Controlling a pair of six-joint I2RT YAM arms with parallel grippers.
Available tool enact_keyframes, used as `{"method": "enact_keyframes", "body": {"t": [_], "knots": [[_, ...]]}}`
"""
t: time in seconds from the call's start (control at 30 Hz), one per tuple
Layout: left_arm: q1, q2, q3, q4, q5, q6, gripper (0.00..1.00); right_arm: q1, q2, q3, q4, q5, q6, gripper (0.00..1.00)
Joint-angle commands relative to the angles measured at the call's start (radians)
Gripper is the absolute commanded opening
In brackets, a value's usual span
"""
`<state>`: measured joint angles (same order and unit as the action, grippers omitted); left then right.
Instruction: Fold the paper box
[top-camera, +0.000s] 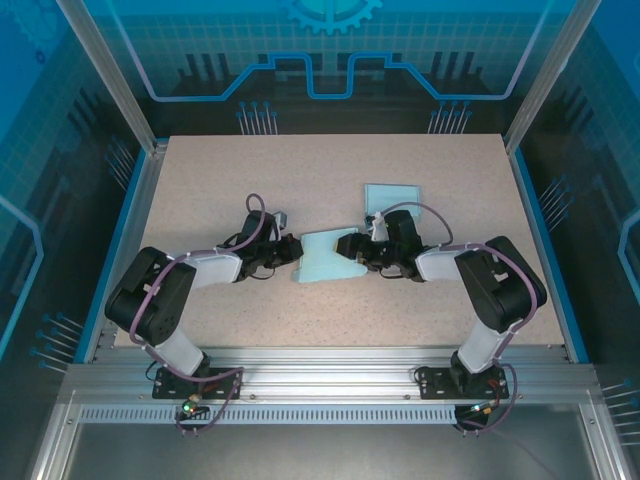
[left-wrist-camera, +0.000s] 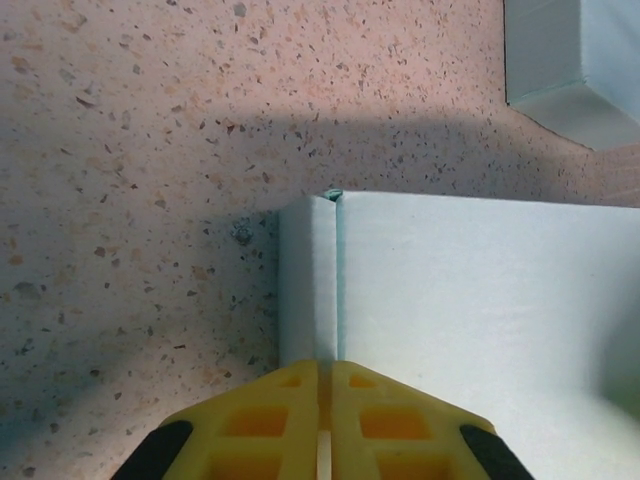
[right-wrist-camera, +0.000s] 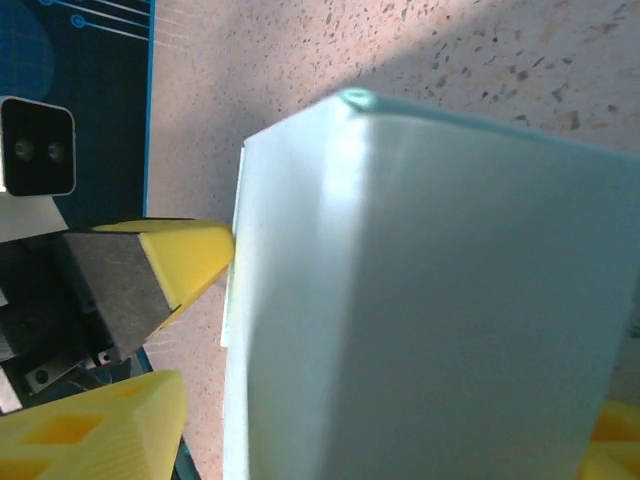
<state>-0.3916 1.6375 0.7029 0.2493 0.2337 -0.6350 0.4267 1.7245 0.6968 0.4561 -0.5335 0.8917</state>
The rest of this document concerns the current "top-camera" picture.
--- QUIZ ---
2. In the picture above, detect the light blue paper box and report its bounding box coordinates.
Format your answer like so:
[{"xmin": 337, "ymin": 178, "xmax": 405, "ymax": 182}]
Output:
[
  {"xmin": 291, "ymin": 226, "xmax": 374, "ymax": 286},
  {"xmin": 363, "ymin": 182, "xmax": 423, "ymax": 222}
]

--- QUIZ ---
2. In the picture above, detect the blue table side trim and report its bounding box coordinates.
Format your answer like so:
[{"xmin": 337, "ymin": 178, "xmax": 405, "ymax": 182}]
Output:
[
  {"xmin": 509, "ymin": 147, "xmax": 591, "ymax": 365},
  {"xmin": 73, "ymin": 147, "xmax": 151, "ymax": 365}
]

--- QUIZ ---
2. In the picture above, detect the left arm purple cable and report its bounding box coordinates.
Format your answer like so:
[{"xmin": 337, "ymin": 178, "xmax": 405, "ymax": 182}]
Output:
[{"xmin": 128, "ymin": 192, "xmax": 269, "ymax": 437}]

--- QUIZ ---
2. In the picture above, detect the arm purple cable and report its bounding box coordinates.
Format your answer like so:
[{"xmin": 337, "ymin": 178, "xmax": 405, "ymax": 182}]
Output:
[
  {"xmin": 128, "ymin": 192, "xmax": 269, "ymax": 437},
  {"xmin": 374, "ymin": 201, "xmax": 544, "ymax": 437}
]

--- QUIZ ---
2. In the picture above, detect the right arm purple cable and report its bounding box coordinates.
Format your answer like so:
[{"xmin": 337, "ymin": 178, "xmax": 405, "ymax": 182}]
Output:
[{"xmin": 374, "ymin": 201, "xmax": 544, "ymax": 437}]

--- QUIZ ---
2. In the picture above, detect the aluminium mounting rail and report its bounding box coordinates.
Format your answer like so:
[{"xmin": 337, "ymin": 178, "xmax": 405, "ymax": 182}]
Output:
[{"xmin": 62, "ymin": 343, "xmax": 599, "ymax": 407}]

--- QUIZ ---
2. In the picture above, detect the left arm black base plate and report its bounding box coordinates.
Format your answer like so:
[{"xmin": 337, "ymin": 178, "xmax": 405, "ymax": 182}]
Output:
[{"xmin": 152, "ymin": 367, "xmax": 246, "ymax": 401}]

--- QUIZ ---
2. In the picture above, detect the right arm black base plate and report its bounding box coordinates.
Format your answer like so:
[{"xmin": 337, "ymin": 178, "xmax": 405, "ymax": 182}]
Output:
[{"xmin": 415, "ymin": 363, "xmax": 511, "ymax": 401}]

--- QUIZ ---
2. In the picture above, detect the slotted grey cable duct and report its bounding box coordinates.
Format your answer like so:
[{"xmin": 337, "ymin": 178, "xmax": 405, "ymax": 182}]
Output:
[{"xmin": 78, "ymin": 405, "xmax": 460, "ymax": 426}]

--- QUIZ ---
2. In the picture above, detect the cable connector with green light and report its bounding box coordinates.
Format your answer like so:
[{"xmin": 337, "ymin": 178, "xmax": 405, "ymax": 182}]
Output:
[
  {"xmin": 175, "ymin": 396, "xmax": 212, "ymax": 421},
  {"xmin": 460, "ymin": 399, "xmax": 502, "ymax": 420}
]

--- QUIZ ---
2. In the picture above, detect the aluminium frame post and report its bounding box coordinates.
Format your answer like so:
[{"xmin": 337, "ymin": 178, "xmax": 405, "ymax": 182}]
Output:
[
  {"xmin": 53, "ymin": 0, "xmax": 170, "ymax": 155},
  {"xmin": 502, "ymin": 0, "xmax": 609, "ymax": 154}
]

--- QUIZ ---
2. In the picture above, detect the aluminium frame bar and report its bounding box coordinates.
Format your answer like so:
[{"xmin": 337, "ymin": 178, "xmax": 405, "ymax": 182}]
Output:
[
  {"xmin": 29, "ymin": 399, "xmax": 84, "ymax": 480},
  {"xmin": 579, "ymin": 402, "xmax": 639, "ymax": 480}
]

